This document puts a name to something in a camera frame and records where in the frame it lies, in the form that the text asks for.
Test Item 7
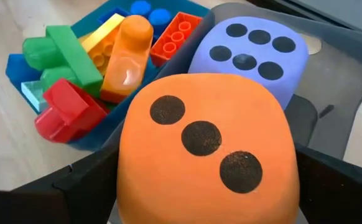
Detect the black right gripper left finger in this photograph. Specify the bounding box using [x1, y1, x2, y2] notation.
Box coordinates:
[52, 145, 120, 224]

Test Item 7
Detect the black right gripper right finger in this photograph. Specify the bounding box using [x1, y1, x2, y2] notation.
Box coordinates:
[295, 144, 362, 224]

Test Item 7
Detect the red stepped toy block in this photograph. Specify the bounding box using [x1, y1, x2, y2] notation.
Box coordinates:
[34, 78, 108, 144]

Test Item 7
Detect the orange foam die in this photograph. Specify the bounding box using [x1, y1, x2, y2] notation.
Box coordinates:
[116, 73, 301, 224]

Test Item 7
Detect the light cyan brick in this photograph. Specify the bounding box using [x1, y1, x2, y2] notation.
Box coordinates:
[20, 80, 49, 114]

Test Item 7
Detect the green two-stud toy block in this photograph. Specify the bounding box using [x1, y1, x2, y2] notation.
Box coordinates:
[22, 25, 104, 98]

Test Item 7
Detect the blue single-stud toy block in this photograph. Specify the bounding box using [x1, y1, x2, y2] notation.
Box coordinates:
[5, 53, 45, 94]

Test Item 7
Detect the purple foam die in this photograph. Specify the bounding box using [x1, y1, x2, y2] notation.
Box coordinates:
[188, 16, 310, 111]

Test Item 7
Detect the orange angled toy block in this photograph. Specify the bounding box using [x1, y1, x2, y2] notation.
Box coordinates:
[100, 14, 155, 105]

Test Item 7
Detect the yellow studded brick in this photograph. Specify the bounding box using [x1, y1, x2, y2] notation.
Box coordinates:
[80, 12, 126, 77]

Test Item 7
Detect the small orange studded brick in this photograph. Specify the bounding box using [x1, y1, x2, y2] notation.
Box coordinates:
[149, 11, 204, 68]

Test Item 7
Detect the blue two-stud toy block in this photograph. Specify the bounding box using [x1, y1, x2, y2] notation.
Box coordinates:
[98, 6, 131, 24]
[130, 0, 173, 35]

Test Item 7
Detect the dark translucent plastic bin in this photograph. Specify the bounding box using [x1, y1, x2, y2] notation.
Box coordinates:
[101, 2, 362, 224]

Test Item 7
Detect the teal plastic bin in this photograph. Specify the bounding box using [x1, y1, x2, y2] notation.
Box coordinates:
[5, 0, 216, 152]

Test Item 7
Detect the black aluminium table frame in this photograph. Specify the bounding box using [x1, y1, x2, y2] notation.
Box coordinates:
[246, 0, 362, 35]

